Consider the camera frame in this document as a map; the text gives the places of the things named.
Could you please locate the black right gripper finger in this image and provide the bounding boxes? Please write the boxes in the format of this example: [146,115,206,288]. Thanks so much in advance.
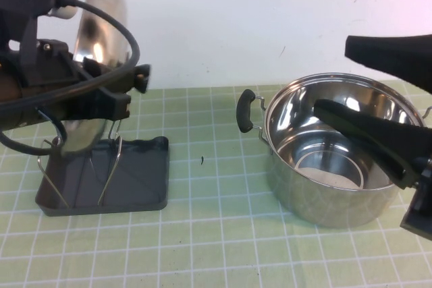
[344,33,432,95]

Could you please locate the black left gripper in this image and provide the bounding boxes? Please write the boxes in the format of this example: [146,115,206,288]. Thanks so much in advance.
[16,40,151,123]

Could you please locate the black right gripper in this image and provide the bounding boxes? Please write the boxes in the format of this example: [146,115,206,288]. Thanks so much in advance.
[313,98,432,235]

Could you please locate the steel pot lid black knob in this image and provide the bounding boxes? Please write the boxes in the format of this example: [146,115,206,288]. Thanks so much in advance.
[62,0,152,163]

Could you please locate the green checked table mat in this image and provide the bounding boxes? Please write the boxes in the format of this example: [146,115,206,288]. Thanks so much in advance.
[0,78,432,288]

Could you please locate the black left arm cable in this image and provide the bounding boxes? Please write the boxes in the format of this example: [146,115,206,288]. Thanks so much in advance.
[0,0,141,157]

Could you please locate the stainless steel pot black handles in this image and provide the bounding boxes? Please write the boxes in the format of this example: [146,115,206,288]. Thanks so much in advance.
[236,71,432,229]

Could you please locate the wire lid rack grey tray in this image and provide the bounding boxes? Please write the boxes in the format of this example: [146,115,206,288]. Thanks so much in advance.
[35,107,169,217]

